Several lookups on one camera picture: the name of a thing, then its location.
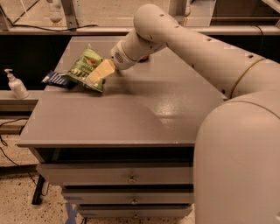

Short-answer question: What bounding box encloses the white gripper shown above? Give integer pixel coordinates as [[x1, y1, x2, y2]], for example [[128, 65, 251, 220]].
[[86, 29, 165, 84]]

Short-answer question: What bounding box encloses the green jalapeno chip bag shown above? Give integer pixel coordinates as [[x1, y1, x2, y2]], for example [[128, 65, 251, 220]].
[[62, 44, 103, 92]]

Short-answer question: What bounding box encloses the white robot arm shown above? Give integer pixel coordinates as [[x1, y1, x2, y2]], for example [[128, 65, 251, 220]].
[[88, 4, 280, 224]]

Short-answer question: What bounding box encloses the red apple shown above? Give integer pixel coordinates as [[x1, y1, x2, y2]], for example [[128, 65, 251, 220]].
[[139, 56, 149, 62]]

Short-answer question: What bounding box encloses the grey drawer cabinet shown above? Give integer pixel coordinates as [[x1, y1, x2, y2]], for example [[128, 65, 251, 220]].
[[19, 49, 220, 207]]

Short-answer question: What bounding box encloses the white pump bottle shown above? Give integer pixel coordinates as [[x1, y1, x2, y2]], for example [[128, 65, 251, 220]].
[[4, 68, 29, 99]]

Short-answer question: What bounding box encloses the top grey drawer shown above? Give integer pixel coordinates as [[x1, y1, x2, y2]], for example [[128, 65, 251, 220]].
[[37, 163, 193, 186]]

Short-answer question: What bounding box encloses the grey drawer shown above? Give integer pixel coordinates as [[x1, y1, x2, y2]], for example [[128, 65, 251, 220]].
[[78, 205, 192, 218], [62, 188, 194, 205], [37, 163, 193, 186]]

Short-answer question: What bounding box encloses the middle grey drawer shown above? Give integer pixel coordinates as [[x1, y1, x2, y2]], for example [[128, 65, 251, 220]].
[[62, 188, 194, 205]]

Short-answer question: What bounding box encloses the bottom grey drawer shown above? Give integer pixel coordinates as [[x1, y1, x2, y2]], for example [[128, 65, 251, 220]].
[[78, 205, 192, 218]]

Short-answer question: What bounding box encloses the black cable on rail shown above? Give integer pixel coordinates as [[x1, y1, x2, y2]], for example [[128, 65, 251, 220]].
[[11, 24, 98, 32]]

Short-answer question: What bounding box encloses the grey metal rail frame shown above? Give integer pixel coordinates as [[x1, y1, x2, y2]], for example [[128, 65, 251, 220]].
[[0, 0, 280, 36]]

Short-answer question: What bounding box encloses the black floor cable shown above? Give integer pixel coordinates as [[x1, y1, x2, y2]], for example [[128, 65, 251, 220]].
[[0, 117, 51, 197]]

